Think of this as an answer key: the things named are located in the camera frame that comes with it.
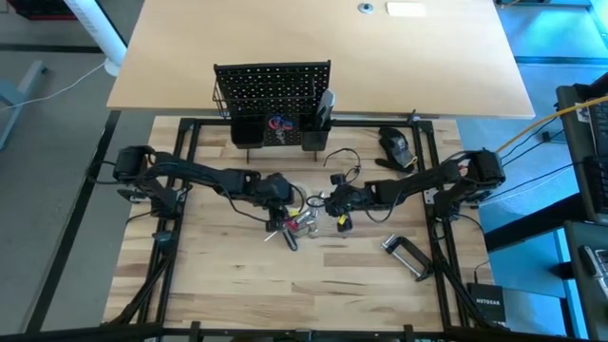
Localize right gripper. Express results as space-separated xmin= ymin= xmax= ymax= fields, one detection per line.
xmin=323 ymin=172 xmax=381 ymax=234

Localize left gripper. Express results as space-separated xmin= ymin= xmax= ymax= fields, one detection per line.
xmin=249 ymin=171 xmax=296 ymax=235

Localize red T-handle hex key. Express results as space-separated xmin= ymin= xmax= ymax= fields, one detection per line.
xmin=263 ymin=218 xmax=301 ymax=242

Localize black-handled groove joint pliers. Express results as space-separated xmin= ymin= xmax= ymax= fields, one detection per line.
xmin=313 ymin=113 xmax=333 ymax=143

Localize grey metal tool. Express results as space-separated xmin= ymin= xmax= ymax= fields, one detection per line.
xmin=318 ymin=88 xmax=336 ymax=129

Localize red and blue scissors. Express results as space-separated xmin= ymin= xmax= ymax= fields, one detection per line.
xmin=267 ymin=113 xmax=295 ymax=146

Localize black plastic pegboard bin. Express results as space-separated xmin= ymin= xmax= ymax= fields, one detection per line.
xmin=231 ymin=115 xmax=266 ymax=150
xmin=299 ymin=116 xmax=331 ymax=152

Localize black grey work glove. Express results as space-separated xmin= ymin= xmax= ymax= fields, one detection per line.
xmin=374 ymin=125 xmax=420 ymax=181

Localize silver and black C-clamp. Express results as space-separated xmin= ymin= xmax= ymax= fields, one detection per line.
xmin=380 ymin=233 xmax=434 ymax=283

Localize black metal pegboard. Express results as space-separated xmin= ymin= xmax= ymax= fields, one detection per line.
xmin=213 ymin=60 xmax=333 ymax=163

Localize light wooden desk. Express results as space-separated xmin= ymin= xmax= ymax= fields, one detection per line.
xmin=106 ymin=0 xmax=537 ymax=120

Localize white card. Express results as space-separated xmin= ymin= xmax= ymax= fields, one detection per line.
xmin=386 ymin=1 xmax=428 ymax=19

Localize dark side desk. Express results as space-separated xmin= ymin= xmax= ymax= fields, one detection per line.
xmin=554 ymin=70 xmax=608 ymax=224

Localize black keyboard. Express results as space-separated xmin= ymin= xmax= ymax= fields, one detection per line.
xmin=588 ymin=102 xmax=608 ymax=215

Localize grey handheld device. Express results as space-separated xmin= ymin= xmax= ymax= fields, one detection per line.
xmin=579 ymin=244 xmax=608 ymax=298

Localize white desk leg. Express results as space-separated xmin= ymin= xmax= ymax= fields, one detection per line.
xmin=64 ymin=0 xmax=128 ymax=77

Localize grey metal table base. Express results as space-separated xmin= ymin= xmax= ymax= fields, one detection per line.
xmin=0 ymin=59 xmax=48 ymax=148

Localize black and red crate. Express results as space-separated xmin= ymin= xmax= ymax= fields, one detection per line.
xmin=7 ymin=0 xmax=77 ymax=21

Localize black cable on table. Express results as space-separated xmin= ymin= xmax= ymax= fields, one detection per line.
xmin=323 ymin=147 xmax=363 ymax=186

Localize black wire basket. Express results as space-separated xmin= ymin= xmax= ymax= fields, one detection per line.
xmin=211 ymin=78 xmax=232 ymax=120

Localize black Netgear network switch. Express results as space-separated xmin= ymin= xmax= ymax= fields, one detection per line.
xmin=465 ymin=282 xmax=507 ymax=327

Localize black aluminium table frame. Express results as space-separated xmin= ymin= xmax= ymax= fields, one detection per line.
xmin=102 ymin=116 xmax=507 ymax=342

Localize yellow cable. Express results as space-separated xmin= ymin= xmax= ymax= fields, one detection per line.
xmin=493 ymin=94 xmax=608 ymax=154

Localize white floor cable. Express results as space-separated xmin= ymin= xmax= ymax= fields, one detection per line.
xmin=0 ymin=61 xmax=108 ymax=113

